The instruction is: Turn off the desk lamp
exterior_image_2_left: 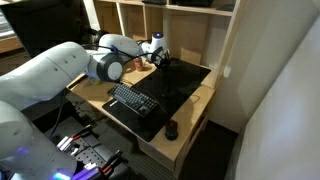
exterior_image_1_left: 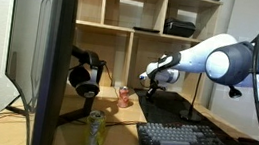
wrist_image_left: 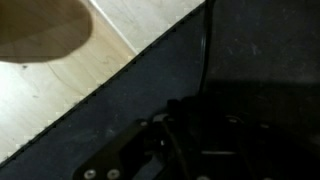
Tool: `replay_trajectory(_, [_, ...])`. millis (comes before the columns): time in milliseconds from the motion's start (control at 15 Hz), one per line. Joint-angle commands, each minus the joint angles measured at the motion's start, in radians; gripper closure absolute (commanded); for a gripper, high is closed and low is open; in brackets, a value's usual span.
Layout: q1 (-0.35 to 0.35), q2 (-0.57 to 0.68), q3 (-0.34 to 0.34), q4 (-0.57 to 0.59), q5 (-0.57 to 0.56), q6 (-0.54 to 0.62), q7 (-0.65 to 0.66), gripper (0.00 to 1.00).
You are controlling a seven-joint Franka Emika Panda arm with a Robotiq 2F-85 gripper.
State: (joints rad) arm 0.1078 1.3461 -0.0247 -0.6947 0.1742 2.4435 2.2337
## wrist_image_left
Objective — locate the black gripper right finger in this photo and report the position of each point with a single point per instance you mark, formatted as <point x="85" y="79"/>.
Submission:
<point x="266" y="153"/>

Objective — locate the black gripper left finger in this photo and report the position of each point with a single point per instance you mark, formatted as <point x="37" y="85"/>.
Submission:
<point x="113" y="153"/>

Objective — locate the black desk mat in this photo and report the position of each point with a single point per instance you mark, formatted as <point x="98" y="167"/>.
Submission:
<point x="266" y="33"/>

